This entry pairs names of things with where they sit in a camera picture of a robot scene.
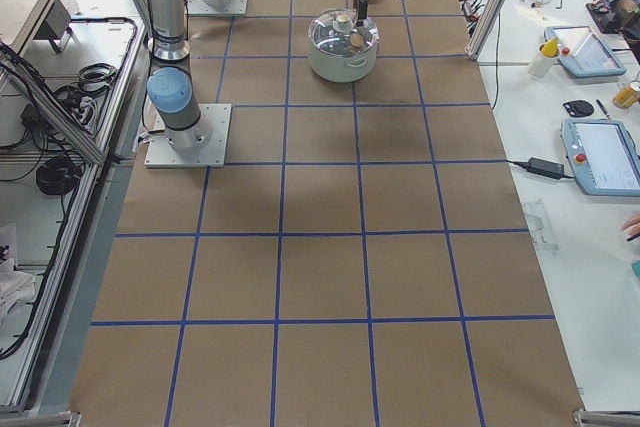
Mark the black round disc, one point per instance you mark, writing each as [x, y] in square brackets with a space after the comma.
[578, 108]

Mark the clear plastic holder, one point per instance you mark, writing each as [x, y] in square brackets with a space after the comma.
[539, 226]

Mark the crumpled white cloth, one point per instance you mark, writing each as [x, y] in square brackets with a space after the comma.
[17, 287]

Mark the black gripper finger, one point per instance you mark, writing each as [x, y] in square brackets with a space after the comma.
[361, 9]

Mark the black power adapter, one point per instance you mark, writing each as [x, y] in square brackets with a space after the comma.
[545, 168]

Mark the beige egg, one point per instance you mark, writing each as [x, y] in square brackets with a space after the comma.
[356, 40]

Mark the glass pot lid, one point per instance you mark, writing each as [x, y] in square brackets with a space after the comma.
[329, 33]

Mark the white electric cooking pot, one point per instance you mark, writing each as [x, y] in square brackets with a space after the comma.
[339, 69]

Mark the teach pendant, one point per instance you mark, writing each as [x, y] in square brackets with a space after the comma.
[583, 54]
[602, 157]

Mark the brown grid table mat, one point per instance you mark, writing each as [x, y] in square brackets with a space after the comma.
[361, 259]

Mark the near teach pendant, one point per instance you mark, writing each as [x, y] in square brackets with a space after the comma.
[602, 157]

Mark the far teach pendant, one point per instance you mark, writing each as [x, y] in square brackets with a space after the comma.
[583, 54]

